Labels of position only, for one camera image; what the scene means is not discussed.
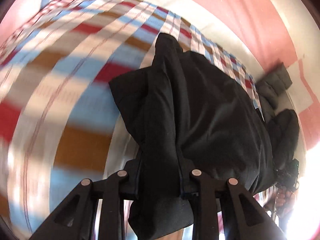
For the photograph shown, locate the grey puffer jacket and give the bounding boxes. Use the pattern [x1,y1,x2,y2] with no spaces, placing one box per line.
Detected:
[256,63,292,111]

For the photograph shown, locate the black large jacket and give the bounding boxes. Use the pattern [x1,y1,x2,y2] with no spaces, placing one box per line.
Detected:
[109,33,275,239]

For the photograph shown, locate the checkered bed sheet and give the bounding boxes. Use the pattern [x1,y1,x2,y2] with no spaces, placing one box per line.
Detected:
[1,0,260,239]

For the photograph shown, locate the black garment at bedside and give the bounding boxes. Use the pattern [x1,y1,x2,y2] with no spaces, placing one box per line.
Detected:
[266,109,300,170]

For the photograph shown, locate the pink curtain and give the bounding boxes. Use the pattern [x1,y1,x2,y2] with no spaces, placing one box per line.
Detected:
[150,0,320,151]

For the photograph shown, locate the person's right hand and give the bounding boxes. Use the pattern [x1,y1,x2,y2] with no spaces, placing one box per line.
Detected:
[264,188,296,218]

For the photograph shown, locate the red white striped cloth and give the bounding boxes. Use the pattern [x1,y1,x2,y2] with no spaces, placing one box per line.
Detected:
[15,0,111,30]

